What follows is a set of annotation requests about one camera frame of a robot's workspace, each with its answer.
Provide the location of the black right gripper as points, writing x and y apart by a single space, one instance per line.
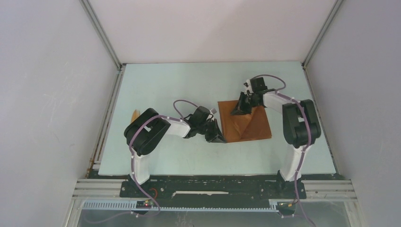
241 109

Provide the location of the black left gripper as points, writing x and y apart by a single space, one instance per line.
215 136

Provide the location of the orange cloth napkin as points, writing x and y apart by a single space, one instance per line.
238 128

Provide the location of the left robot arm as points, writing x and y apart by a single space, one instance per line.
145 133

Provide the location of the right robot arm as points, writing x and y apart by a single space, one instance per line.
300 123

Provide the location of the wooden fork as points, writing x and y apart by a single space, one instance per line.
135 115

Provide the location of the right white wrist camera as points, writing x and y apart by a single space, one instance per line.
248 87

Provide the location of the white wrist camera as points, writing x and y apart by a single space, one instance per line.
248 87
212 113

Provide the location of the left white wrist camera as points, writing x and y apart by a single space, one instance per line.
212 113

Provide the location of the white cable duct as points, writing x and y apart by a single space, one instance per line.
142 206

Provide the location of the right aluminium frame post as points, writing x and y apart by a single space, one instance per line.
322 32

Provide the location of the aluminium frame post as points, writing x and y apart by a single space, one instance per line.
322 32
93 18

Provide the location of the left aluminium frame post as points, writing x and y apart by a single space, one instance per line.
93 18

